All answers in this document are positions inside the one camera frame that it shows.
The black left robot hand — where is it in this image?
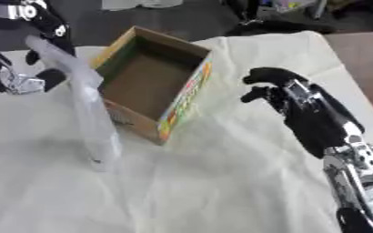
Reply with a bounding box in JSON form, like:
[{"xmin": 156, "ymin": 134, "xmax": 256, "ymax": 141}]
[{"xmin": 0, "ymin": 0, "xmax": 78, "ymax": 96}]

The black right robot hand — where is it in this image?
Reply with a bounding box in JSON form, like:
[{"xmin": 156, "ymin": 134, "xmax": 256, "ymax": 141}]
[{"xmin": 238, "ymin": 66, "xmax": 367, "ymax": 160}]

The clear plastic bottle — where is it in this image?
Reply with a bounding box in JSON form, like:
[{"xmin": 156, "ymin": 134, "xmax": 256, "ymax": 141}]
[{"xmin": 24, "ymin": 35, "xmax": 125, "ymax": 173}]

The open tan cardboard box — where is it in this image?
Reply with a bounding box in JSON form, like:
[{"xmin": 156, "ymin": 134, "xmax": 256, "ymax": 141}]
[{"xmin": 89, "ymin": 25, "xmax": 216, "ymax": 146}]

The black bag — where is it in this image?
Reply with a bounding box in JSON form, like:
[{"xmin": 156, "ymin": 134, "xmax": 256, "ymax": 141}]
[{"xmin": 223, "ymin": 18, "xmax": 339, "ymax": 37}]

